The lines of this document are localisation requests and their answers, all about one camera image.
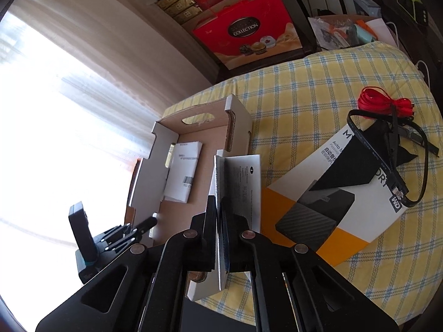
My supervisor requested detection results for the stack of gold boxes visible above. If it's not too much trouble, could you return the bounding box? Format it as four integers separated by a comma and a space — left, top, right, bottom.
154, 0, 208, 26

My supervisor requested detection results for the white charging cable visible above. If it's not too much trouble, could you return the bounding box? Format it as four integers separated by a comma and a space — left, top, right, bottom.
415, 59, 431, 87
386, 21, 404, 49

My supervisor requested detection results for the orange white hard drive box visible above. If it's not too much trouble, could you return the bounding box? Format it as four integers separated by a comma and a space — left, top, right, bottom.
266, 122, 406, 268

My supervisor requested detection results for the white printed booklet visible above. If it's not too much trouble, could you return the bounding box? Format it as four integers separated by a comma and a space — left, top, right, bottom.
208, 154, 262, 293

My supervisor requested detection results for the red cable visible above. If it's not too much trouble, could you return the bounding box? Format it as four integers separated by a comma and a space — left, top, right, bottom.
357, 87, 416, 120

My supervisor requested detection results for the grey blue box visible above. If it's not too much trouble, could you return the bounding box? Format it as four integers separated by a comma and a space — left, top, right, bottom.
351, 0, 381, 18

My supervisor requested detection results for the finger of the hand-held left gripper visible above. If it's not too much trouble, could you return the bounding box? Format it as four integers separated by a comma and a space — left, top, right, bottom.
130, 214, 159, 242
95, 225, 134, 250

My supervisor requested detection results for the white brown cardboard box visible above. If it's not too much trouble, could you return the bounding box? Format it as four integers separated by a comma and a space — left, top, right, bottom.
126, 94, 253, 302

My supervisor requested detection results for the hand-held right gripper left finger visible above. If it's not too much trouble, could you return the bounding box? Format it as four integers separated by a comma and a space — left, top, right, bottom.
35, 195, 218, 332

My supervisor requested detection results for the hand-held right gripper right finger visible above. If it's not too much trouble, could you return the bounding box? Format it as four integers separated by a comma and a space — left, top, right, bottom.
221, 196, 412, 332

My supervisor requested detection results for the clear bag with items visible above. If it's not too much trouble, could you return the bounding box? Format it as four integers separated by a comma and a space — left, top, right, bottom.
308, 14, 385, 51

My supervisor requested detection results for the red pastry gift box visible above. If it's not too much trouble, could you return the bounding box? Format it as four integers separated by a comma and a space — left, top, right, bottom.
192, 0, 303, 70

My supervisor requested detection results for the white curtain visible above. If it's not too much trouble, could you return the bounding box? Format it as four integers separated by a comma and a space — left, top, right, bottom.
0, 0, 222, 319

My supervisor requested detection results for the yellow checked tablecloth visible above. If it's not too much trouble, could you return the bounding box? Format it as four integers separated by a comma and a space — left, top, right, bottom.
163, 40, 443, 332

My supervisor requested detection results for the black cable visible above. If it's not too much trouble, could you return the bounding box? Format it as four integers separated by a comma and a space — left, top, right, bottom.
347, 109, 437, 209

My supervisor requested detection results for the green black radio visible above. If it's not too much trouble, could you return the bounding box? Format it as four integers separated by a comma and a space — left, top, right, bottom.
395, 0, 430, 25

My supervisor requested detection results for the white barcode paper slip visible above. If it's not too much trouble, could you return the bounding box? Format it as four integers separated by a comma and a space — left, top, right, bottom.
163, 141, 203, 204

